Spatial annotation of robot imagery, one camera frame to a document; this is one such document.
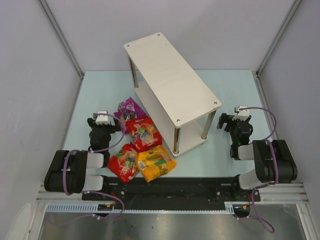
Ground red candy bag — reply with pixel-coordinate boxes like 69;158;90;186
107;143;139;184
126;116;163;153

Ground orange mango candy bag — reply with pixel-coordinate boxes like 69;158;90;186
135;145;177;183

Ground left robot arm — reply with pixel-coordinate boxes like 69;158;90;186
43;111;122;195

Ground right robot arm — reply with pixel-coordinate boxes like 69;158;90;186
217;113;298;190

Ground purple candy bag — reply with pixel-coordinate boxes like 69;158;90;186
114;97;147;134

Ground white two-tier shelf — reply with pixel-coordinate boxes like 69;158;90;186
123;32;222;158

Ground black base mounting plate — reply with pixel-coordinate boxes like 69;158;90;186
81;175;261;204

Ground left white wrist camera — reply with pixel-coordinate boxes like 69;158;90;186
92;110;111;125

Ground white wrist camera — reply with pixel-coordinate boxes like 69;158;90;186
232;106;250;121
92;110;111;125

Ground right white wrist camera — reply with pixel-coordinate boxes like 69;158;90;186
232;106;250;121

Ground aluminium rail with cable duct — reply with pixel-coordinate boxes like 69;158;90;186
36;184;309;214

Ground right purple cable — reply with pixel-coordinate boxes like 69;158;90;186
238;106;279;233

